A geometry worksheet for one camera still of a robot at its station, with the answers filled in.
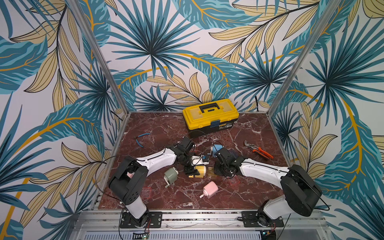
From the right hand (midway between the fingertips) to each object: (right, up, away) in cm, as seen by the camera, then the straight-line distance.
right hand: (214, 170), depth 88 cm
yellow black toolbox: (-4, +32, +7) cm, 33 cm away
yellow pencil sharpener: (-8, +2, -8) cm, 12 cm away
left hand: (-11, +2, -3) cm, 12 cm away
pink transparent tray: (+11, -6, -2) cm, 13 cm away
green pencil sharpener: (-25, -1, -8) cm, 26 cm away
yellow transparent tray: (-3, -1, -4) cm, 5 cm away
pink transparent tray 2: (-39, -11, -5) cm, 41 cm away
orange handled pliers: (+30, +10, +10) cm, 33 cm away
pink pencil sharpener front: (-4, -7, -12) cm, 14 cm away
